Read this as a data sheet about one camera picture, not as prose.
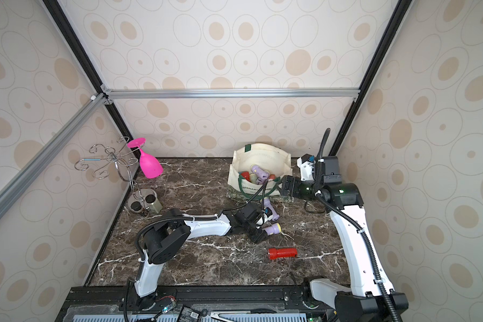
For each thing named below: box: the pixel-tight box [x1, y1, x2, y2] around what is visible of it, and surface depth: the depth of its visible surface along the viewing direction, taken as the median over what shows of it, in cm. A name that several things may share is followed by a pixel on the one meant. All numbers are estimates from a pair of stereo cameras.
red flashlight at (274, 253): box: [267, 247, 298, 261], surface depth 84 cm
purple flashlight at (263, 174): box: [250, 163, 271, 180], surface depth 102 cm
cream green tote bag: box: [227, 143, 293, 200], surface depth 99 cm
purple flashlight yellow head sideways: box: [261, 222, 282, 237], surface depth 89 cm
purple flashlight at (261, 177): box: [255, 171, 269, 186], surface depth 99 cm
